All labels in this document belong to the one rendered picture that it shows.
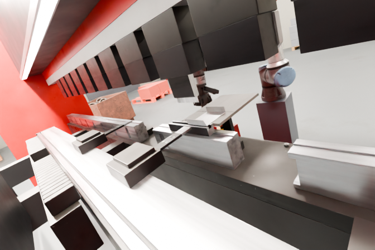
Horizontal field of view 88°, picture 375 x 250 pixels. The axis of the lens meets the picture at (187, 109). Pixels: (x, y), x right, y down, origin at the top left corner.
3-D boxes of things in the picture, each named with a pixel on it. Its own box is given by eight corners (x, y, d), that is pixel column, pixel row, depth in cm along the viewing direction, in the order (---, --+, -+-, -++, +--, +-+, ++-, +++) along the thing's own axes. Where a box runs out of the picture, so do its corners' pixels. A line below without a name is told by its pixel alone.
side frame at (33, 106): (120, 169, 268) (33, -10, 204) (53, 215, 217) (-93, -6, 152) (113, 165, 287) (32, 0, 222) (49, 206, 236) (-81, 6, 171)
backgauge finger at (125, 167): (202, 133, 60) (197, 119, 58) (130, 189, 44) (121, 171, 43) (178, 130, 69) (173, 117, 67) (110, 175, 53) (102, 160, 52)
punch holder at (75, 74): (99, 89, 130) (87, 65, 125) (86, 94, 124) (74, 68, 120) (92, 90, 141) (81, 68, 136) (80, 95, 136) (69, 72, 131)
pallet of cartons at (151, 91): (173, 92, 690) (168, 78, 676) (154, 102, 626) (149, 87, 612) (150, 95, 781) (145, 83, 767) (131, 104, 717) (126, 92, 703)
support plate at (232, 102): (259, 95, 75) (258, 92, 75) (220, 126, 59) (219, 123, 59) (222, 96, 89) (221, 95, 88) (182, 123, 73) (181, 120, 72)
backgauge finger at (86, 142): (137, 124, 91) (133, 115, 90) (82, 154, 76) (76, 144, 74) (126, 123, 100) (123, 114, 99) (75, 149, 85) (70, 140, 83)
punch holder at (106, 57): (143, 80, 85) (128, 42, 80) (126, 86, 80) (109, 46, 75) (128, 82, 96) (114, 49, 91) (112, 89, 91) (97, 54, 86)
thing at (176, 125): (215, 131, 62) (212, 123, 61) (208, 136, 60) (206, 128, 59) (176, 126, 77) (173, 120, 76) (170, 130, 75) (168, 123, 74)
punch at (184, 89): (201, 100, 59) (192, 71, 57) (196, 103, 58) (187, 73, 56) (180, 101, 67) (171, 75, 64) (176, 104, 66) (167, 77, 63)
